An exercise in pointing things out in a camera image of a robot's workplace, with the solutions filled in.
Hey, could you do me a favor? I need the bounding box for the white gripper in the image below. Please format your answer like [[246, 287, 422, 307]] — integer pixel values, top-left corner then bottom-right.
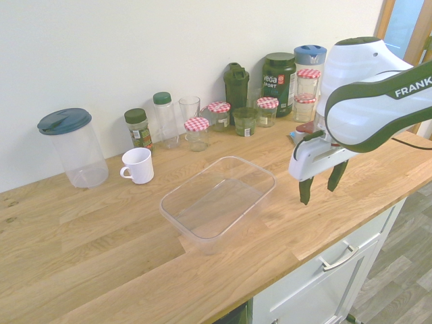
[[288, 133, 355, 206]]

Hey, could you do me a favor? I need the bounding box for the blue protein bar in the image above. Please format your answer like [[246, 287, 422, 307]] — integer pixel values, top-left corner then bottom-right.
[[286, 121, 317, 144]]

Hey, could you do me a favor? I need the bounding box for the clear rectangular plastic container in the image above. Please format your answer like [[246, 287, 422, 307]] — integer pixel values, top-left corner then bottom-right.
[[159, 155, 277, 256]]

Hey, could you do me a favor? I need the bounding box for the dark green Vega protein tub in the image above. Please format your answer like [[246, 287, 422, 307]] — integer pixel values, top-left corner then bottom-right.
[[262, 52, 298, 118]]

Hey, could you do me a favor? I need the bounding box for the short green glass jar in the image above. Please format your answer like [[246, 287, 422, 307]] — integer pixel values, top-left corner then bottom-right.
[[232, 107, 258, 138]]

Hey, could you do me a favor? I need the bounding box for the white cabinet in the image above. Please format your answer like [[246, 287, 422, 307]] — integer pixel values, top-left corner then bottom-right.
[[251, 197, 409, 324]]

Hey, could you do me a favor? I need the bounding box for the dark green shaker bottle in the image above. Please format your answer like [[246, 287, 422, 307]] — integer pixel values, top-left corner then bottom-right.
[[223, 62, 250, 126]]

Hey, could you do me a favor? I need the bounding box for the clear pitcher blue lid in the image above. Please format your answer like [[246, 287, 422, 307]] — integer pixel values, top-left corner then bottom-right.
[[293, 45, 327, 102]]

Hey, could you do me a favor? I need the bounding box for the clear drinking glass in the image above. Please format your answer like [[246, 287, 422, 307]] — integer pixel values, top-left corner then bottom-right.
[[178, 96, 202, 134]]

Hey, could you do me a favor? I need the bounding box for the tall clear bottle green lid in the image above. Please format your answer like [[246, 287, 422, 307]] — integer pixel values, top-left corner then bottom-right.
[[152, 91, 180, 151]]

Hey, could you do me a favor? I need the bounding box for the wooden framed glass door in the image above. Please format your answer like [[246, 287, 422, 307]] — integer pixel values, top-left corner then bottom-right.
[[375, 0, 432, 141]]

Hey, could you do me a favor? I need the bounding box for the white mug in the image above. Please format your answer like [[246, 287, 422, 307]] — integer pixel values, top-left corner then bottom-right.
[[119, 146, 155, 185]]

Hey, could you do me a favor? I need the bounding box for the spice jar dark green lid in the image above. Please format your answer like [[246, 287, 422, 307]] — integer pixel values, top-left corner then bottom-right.
[[124, 107, 155, 155]]

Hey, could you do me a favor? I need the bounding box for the clear canister teal lid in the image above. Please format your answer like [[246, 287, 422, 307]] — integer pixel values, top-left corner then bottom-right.
[[36, 107, 109, 189]]

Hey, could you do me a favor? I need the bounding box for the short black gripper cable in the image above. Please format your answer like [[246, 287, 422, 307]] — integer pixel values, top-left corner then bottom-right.
[[292, 130, 323, 160]]

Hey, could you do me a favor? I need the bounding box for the silver drawer handle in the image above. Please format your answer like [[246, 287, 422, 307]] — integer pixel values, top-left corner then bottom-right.
[[319, 244, 360, 273]]

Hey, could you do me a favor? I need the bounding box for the long black cable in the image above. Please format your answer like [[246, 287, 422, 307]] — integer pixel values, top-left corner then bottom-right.
[[390, 136, 432, 150]]

